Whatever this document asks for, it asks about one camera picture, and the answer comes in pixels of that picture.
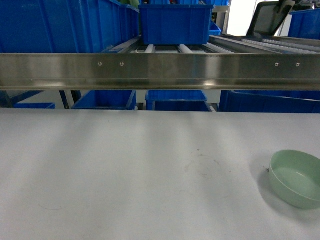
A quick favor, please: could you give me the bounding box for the light green bowl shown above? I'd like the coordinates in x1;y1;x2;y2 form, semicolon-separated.
268;150;320;210

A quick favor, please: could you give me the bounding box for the large blue bin on shelf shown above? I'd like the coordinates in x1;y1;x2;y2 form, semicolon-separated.
139;4;214;45

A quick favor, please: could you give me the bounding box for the blue bin below centre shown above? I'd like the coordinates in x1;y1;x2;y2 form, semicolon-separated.
145;90;211;112

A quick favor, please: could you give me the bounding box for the blue bin below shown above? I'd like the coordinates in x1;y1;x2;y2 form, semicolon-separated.
145;90;211;112
71;90;137;111
218;90;320;114

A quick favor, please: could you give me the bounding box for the blue bin below left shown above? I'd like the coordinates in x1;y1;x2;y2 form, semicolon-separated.
71;90;137;111

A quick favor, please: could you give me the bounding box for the blue bin below right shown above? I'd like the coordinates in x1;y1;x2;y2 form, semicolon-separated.
218;90;320;114

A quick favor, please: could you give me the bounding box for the white roller conveyor track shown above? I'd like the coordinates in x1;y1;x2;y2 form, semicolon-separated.
241;39;320;54

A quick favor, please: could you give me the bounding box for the dark framed chair back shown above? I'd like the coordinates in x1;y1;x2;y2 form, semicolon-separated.
246;0;295;37

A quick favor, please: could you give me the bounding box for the big blue bin upper left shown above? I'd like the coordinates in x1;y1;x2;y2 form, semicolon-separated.
0;0;139;53

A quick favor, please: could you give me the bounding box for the blue bin far right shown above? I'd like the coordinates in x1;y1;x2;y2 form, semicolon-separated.
288;8;320;40

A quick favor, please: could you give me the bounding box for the stainless steel shelf rail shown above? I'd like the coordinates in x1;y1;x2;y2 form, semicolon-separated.
0;53;320;91

